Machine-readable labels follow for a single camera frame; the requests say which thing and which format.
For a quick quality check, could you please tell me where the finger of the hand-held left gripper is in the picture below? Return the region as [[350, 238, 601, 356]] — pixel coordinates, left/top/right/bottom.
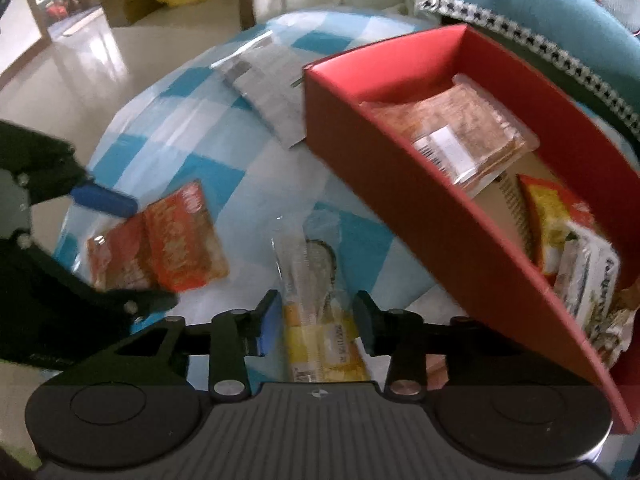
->
[[15, 235, 179, 331], [0, 121, 137, 219]]

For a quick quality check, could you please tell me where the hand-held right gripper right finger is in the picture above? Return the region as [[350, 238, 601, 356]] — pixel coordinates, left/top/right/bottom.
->
[[352, 290, 481, 400]]

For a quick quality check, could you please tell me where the red cardboard box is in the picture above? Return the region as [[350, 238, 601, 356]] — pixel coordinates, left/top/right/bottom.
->
[[302, 24, 640, 435]]

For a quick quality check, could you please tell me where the silver foil packet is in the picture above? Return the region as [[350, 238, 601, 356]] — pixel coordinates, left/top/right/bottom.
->
[[220, 45, 311, 150]]

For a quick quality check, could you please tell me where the orange red snack packet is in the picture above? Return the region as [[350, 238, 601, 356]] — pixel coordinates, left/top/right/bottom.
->
[[86, 180, 231, 293]]

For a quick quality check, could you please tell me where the clear yellow snack packet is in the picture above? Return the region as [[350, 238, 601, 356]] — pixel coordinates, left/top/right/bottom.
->
[[272, 215, 371, 383]]

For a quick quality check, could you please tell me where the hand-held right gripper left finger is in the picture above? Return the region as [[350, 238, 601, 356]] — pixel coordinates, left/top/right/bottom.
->
[[65, 290, 283, 402]]

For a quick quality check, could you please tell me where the white wafer pack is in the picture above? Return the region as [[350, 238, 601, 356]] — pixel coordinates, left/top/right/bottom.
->
[[552, 225, 631, 361]]

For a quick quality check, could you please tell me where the blue blanket with houndstooth trim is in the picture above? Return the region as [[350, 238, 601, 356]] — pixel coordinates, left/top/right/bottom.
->
[[415, 0, 640, 136]]

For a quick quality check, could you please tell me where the brown meat snack tray pack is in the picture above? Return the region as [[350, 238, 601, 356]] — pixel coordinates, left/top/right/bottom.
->
[[360, 74, 541, 196]]

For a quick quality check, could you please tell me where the red yellow snack packet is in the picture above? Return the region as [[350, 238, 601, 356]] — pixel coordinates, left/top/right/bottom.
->
[[515, 174, 596, 281]]

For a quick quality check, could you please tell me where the gold wrapped candy packet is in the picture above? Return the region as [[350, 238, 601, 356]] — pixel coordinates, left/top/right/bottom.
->
[[607, 285, 640, 356]]

